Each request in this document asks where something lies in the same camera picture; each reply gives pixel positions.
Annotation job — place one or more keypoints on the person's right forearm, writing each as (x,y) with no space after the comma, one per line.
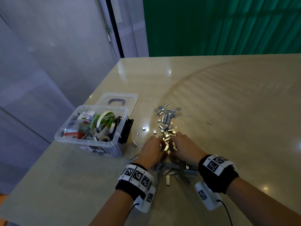
(263,204)

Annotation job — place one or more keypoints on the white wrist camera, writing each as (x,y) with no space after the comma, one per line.
(146,200)
(207,195)

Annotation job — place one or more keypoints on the red stapler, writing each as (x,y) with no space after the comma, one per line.
(73,135)

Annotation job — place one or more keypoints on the person's left hand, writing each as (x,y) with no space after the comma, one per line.
(150,150)

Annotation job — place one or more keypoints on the black window post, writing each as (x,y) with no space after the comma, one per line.
(114,28)

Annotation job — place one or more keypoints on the small white staple box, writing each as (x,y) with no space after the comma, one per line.
(87,115)

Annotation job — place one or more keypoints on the green sticky note pad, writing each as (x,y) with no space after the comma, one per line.
(94,122)

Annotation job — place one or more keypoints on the transparent storage box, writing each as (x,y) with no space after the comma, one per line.
(63,138)

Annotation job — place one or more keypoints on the person's left forearm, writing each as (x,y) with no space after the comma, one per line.
(113,209)

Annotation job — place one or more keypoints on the person's right hand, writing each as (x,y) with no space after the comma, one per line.
(188,148)

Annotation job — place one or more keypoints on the green curtain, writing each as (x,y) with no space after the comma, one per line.
(221,25)

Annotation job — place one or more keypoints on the transparent box lid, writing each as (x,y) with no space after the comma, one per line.
(131,97)

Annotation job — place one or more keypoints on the small clear tape roll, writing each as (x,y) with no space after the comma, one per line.
(103,138)

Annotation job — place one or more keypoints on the pile of metal staple strips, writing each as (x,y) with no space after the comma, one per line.
(167,117)

